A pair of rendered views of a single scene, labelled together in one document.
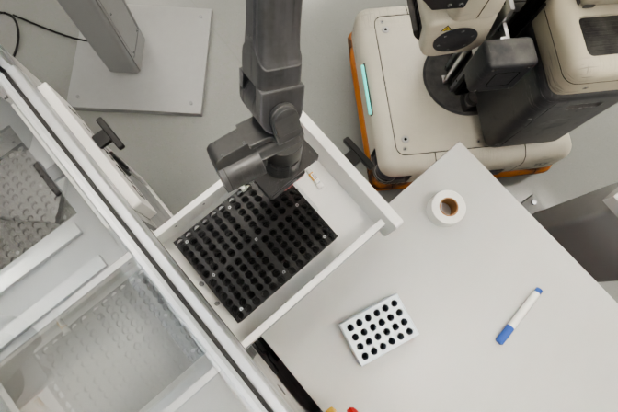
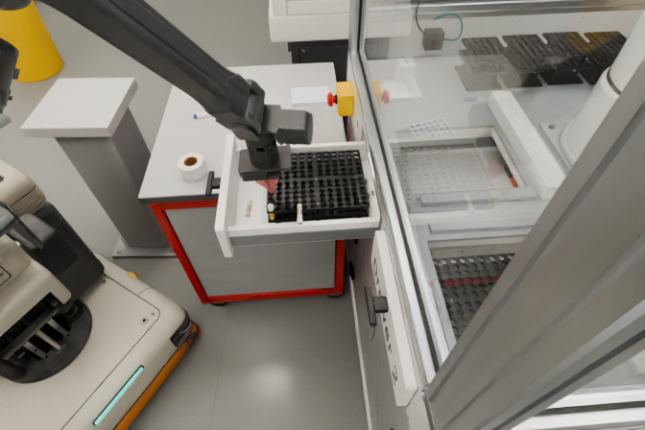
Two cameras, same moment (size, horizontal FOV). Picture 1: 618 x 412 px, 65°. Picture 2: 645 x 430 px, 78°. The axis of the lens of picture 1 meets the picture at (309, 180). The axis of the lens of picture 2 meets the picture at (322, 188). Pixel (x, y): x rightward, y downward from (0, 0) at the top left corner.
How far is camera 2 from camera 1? 76 cm
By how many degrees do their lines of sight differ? 52
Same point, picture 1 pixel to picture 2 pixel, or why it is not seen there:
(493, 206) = (166, 157)
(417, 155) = (151, 302)
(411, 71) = (71, 375)
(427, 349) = not seen: hidden behind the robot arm
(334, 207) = (253, 188)
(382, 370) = not seen: hidden behind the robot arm
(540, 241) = (166, 131)
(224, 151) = (297, 113)
